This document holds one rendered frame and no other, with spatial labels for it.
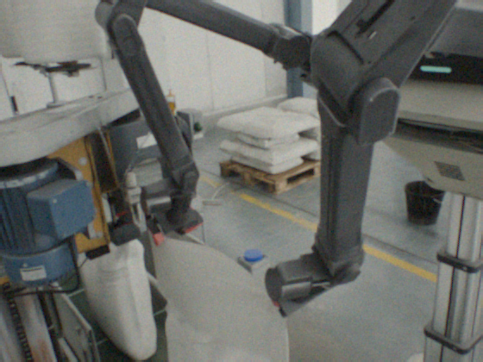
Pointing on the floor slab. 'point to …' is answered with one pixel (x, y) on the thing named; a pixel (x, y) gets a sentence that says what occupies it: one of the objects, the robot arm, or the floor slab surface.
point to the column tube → (11, 351)
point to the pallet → (278, 182)
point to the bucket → (423, 202)
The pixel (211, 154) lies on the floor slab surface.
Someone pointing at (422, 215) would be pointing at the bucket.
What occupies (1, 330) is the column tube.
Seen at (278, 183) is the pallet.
